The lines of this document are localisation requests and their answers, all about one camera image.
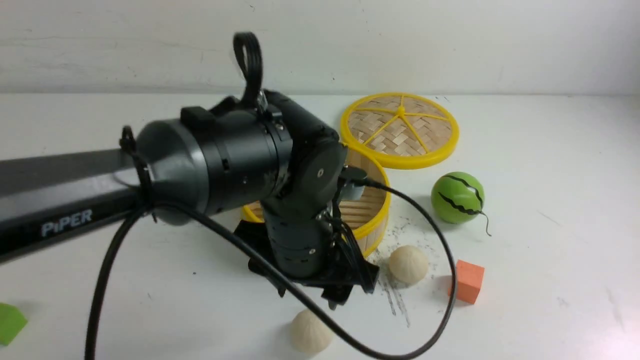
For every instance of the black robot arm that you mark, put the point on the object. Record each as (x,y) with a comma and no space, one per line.
(273,152)

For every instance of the orange foam cube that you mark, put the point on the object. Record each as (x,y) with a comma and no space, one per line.
(469,281)

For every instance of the green foam block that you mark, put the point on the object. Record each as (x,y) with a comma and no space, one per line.
(12,322)

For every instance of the woven bamboo steamer lid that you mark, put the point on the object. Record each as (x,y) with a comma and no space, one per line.
(400,130)

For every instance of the bamboo steamer tray yellow rim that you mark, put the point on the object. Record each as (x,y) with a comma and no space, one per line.
(367,216)

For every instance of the cream toy bun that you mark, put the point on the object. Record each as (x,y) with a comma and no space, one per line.
(408,264)
(309,334)

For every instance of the green toy watermelon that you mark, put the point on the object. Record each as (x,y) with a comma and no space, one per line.
(458,197)

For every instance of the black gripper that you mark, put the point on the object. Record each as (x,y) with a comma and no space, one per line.
(323,254)

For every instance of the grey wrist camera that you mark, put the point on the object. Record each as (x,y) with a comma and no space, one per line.
(351,184)

